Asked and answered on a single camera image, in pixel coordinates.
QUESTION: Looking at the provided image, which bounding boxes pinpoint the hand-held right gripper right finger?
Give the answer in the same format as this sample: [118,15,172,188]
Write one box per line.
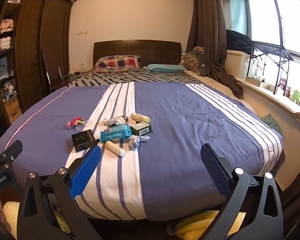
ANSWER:
[200,143,284,240]

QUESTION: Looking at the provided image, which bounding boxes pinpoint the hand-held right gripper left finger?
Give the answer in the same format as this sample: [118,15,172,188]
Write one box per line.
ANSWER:
[16,145,103,240]

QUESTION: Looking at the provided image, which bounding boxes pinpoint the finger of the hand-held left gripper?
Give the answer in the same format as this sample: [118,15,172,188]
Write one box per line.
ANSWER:
[0,140,23,174]

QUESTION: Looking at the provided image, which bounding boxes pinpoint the white tube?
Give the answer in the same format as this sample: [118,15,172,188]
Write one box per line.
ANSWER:
[105,141,126,156]

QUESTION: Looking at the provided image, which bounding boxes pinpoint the blue wet wipes packet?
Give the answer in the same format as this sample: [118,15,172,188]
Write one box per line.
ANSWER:
[100,124,132,142]

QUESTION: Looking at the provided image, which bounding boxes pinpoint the green box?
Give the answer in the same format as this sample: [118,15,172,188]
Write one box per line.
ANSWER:
[130,121,152,135]

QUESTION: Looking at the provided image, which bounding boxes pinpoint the white bottle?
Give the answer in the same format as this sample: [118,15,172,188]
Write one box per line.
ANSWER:
[131,112,150,123]

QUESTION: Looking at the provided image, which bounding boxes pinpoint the clear plastic box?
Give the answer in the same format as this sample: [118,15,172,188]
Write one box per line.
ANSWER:
[76,119,94,131]

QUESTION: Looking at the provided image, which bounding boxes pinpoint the blue white striped blanket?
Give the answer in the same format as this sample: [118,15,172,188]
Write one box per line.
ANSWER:
[0,82,284,222]

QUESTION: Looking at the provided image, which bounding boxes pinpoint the grey crumpled cloth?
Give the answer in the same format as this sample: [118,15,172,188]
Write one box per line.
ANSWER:
[102,116,130,127]

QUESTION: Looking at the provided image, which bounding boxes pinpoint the blue grey socks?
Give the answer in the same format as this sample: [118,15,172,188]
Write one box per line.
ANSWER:
[128,134,150,151]

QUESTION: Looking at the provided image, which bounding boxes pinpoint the green cloth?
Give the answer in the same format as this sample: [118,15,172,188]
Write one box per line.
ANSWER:
[261,115,282,133]

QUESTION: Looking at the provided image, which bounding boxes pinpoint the black metal chair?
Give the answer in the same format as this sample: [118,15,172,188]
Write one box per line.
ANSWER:
[41,49,65,90]

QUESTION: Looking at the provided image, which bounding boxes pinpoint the zebra pattern bed sheet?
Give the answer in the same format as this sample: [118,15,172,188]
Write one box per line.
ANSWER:
[67,69,205,88]

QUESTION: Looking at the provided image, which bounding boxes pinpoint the white storage box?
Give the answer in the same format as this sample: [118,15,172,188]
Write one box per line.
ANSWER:
[226,49,252,80]

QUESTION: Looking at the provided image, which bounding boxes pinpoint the wooden shelf with clothes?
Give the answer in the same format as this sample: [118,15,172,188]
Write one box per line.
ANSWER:
[0,0,23,125]

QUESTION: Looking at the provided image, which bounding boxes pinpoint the plaid pillow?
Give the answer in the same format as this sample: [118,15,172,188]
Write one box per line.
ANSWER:
[92,54,142,72]

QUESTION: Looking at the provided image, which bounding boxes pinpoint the dark wooden wardrobe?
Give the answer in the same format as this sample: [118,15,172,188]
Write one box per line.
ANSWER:
[14,0,74,113]

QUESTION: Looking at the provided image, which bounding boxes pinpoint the teal pillow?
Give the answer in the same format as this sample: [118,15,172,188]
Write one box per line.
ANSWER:
[142,64,188,73]

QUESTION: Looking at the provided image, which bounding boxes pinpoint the black folding rack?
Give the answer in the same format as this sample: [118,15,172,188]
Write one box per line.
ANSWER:
[249,40,294,95]

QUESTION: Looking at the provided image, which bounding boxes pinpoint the black jacket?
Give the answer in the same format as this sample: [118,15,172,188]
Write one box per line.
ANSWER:
[226,29,253,52]

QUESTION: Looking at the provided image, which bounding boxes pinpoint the dark wooden headboard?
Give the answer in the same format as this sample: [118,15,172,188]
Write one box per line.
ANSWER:
[93,39,182,68]

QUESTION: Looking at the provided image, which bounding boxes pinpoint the brown curtain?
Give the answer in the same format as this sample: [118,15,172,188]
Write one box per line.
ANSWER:
[186,0,244,99]

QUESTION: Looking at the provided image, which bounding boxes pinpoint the window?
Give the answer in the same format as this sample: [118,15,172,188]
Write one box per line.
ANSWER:
[247,0,300,63]

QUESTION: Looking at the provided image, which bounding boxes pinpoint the teal window blind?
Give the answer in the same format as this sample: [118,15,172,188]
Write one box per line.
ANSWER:
[227,0,248,33]

